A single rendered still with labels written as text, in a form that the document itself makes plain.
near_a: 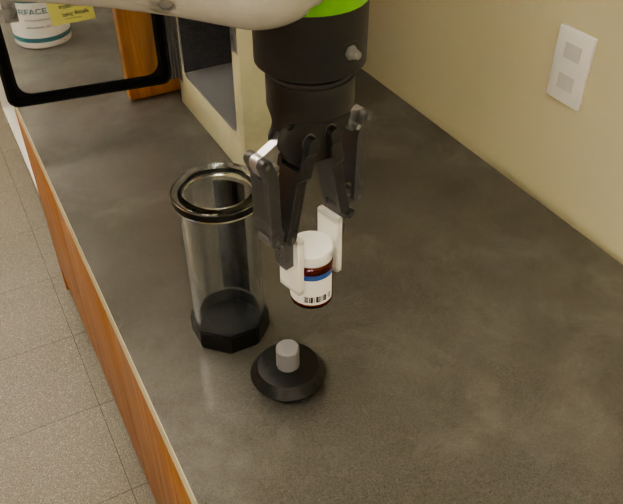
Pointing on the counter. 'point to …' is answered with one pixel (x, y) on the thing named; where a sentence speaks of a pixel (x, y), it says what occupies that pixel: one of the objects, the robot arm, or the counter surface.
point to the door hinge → (174, 47)
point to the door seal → (75, 90)
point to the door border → (77, 86)
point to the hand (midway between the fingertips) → (310, 251)
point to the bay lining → (203, 44)
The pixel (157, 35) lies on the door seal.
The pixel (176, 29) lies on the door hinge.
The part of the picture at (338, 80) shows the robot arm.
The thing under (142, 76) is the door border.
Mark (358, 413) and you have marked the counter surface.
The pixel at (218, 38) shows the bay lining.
